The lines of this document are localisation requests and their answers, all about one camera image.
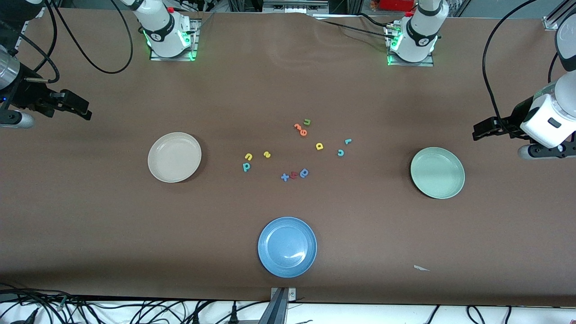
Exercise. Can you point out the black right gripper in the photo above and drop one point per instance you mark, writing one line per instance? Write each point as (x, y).
(28, 96)

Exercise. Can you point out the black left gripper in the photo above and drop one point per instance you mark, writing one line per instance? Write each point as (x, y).
(515, 120)

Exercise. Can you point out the teal foam letter p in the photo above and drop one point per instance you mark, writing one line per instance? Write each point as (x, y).
(245, 168)

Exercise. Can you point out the green round plate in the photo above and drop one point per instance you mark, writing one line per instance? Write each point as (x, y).
(437, 173)

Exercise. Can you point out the beige round plate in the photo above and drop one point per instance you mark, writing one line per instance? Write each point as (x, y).
(174, 157)

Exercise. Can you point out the white paper scrap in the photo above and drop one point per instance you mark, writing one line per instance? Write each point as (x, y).
(420, 268)

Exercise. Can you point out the red box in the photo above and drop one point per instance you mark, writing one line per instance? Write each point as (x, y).
(396, 4)

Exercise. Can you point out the blue foam letter a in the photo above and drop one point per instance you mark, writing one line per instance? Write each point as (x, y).
(304, 173)

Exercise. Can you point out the brown table cover sheet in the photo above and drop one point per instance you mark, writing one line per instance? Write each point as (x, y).
(288, 81)

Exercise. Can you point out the blue round plate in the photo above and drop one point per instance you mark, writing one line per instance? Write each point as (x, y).
(287, 247)

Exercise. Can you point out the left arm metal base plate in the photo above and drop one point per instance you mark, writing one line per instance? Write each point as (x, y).
(428, 63)

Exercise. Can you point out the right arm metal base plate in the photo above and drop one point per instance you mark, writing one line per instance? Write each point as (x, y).
(194, 42)

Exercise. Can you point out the aluminium frame rack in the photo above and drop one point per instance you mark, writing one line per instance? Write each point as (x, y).
(292, 5)

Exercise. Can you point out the grey metal bracket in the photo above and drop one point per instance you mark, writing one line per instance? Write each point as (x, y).
(290, 294)

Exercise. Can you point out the black aluminium post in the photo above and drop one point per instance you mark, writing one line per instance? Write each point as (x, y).
(276, 312)

